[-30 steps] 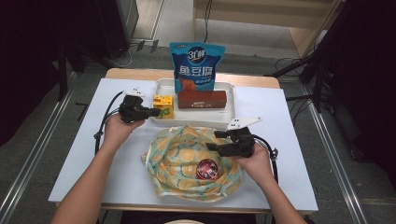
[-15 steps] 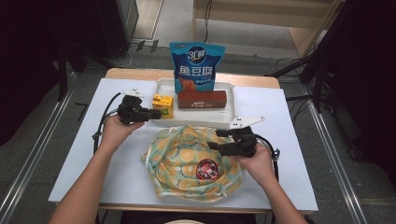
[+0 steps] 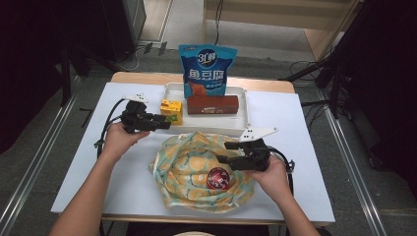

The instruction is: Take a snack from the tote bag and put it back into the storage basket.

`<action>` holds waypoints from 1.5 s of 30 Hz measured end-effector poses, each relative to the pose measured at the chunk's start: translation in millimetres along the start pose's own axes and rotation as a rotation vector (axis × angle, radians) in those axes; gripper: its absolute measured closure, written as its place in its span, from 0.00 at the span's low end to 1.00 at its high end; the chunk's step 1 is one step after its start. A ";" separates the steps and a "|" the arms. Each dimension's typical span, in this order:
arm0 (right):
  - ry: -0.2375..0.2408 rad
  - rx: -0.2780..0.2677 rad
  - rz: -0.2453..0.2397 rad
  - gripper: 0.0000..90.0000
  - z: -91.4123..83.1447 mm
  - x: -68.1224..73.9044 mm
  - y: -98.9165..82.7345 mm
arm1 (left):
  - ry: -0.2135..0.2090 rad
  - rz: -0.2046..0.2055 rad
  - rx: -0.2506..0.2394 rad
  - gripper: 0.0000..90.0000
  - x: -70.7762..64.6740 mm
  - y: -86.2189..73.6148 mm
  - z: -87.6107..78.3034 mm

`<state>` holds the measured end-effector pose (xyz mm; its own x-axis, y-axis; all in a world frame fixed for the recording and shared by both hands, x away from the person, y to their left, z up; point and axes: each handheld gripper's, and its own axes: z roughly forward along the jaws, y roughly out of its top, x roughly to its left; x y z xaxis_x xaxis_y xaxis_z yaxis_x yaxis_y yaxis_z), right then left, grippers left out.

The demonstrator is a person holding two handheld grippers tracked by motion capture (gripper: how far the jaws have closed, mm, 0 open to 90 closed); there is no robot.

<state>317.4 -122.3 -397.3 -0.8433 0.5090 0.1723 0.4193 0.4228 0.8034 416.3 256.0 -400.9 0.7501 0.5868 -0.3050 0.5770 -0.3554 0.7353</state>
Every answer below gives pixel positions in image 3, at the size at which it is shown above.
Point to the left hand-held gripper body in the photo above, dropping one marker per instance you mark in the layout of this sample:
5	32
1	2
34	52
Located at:
136	119

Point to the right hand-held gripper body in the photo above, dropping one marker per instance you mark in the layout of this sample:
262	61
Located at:
257	157

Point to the yellow box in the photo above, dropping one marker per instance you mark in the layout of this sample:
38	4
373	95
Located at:
172	108

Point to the red round tin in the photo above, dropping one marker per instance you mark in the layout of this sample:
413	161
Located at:
218	178

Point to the white plastic tray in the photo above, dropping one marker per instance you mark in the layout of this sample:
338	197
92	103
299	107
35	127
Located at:
213	123

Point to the brown box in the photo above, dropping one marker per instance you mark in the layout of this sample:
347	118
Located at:
212	105

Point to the fruit-print cloth bag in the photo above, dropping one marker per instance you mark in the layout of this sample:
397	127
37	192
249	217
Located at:
187	170

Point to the blue snack pouch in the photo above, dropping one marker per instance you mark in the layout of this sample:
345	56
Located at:
207	72

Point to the person's right hand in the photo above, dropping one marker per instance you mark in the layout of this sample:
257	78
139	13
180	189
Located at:
273	178

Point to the person's left hand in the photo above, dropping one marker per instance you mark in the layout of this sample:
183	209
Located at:
119	141

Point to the wooden table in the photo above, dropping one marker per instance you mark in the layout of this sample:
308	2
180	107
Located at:
144	78

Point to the white table cover sheet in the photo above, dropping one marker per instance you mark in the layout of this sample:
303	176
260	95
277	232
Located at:
288	111

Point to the beige round object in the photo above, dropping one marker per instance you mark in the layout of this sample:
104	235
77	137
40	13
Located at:
193	233

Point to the black cabinet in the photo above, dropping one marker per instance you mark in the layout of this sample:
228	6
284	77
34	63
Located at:
121	26

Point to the person's dark clothing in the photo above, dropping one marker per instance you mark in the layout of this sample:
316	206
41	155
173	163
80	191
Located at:
147	230

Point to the black metal stand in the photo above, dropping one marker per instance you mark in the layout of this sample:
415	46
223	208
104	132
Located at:
334	85

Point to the dark curtain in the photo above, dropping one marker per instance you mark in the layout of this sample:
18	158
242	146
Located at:
32	65
387	82

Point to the light wooden bench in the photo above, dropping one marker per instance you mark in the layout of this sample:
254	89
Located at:
262	19

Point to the metal floor rail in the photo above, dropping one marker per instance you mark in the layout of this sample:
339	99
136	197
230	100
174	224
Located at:
350	164
39	157

